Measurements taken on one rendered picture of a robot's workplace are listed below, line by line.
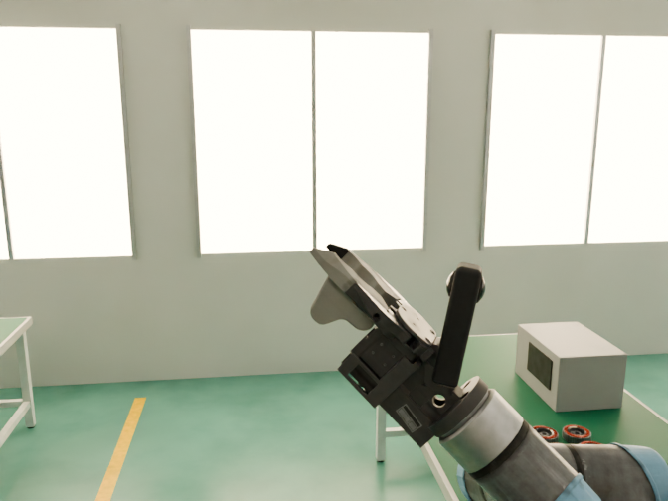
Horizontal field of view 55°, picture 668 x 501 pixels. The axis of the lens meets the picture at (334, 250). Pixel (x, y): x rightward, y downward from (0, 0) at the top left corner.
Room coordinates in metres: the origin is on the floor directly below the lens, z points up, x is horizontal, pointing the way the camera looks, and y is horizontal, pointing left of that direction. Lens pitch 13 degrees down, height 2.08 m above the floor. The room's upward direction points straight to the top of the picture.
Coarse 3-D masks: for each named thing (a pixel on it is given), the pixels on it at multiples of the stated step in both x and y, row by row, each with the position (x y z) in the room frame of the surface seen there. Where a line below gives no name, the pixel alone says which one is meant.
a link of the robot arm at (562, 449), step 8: (560, 448) 0.64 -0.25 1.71; (568, 448) 0.64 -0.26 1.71; (568, 456) 0.62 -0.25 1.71; (576, 464) 0.62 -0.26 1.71; (464, 472) 0.64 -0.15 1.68; (464, 480) 0.63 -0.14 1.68; (472, 480) 0.61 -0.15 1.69; (464, 488) 0.63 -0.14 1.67; (472, 488) 0.61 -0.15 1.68; (480, 488) 0.59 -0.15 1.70; (472, 496) 0.62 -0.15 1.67; (480, 496) 0.59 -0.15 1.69
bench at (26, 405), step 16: (0, 320) 3.86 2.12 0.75; (16, 320) 3.86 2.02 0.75; (0, 336) 3.58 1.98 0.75; (16, 336) 3.66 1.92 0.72; (0, 352) 3.40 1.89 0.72; (0, 400) 3.87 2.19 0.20; (16, 400) 3.87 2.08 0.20; (32, 400) 3.89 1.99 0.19; (16, 416) 3.65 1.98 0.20; (32, 416) 3.86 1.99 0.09; (0, 432) 3.44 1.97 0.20
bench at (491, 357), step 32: (480, 352) 3.33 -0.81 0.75; (512, 352) 3.33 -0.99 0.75; (512, 384) 2.91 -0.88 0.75; (384, 416) 3.45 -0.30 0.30; (544, 416) 2.58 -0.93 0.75; (576, 416) 2.58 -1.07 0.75; (608, 416) 2.58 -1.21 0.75; (640, 416) 2.58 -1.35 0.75; (384, 448) 3.45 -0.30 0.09; (448, 480) 2.09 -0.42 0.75
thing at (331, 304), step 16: (320, 256) 0.59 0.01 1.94; (336, 256) 0.59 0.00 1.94; (336, 272) 0.58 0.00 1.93; (352, 272) 0.59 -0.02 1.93; (336, 288) 0.58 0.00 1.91; (368, 288) 0.58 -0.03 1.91; (320, 304) 0.58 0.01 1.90; (336, 304) 0.58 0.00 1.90; (352, 304) 0.58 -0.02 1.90; (384, 304) 0.58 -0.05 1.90; (320, 320) 0.58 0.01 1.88; (336, 320) 0.58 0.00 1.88; (352, 320) 0.58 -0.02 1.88; (368, 320) 0.58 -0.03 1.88
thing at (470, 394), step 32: (416, 320) 0.60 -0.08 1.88; (352, 352) 0.58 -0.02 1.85; (384, 352) 0.58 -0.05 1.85; (416, 352) 0.55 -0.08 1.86; (352, 384) 0.57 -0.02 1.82; (384, 384) 0.56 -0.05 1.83; (416, 384) 0.57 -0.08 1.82; (480, 384) 0.56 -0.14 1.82; (416, 416) 0.56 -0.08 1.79; (448, 416) 0.54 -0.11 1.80
